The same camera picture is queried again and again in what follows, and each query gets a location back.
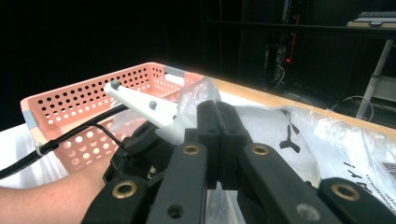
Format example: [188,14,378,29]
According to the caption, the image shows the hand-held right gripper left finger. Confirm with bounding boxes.
[184,100,222,190]

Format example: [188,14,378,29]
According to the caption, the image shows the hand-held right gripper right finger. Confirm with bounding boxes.
[217,101,254,191]

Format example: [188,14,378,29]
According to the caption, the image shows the clear smiley print plastic bag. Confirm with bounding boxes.
[111,76,396,224]

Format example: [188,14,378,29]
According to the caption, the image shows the pink perforated plastic basket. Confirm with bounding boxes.
[20,62,208,174]

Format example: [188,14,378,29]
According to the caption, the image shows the power strip with red light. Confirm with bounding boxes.
[279,0,301,67]

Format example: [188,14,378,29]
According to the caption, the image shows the white metal table leg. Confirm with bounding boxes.
[354,38,396,120]

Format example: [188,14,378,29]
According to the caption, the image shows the desk with keyboard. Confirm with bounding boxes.
[346,10,396,30]

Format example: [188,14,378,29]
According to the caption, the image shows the thin black cable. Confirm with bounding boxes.
[87,123,126,149]

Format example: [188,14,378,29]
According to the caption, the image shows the thick black cable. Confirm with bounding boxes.
[0,104,130,180]

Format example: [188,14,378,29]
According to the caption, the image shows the loose cables on floor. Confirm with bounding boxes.
[330,94,375,114]

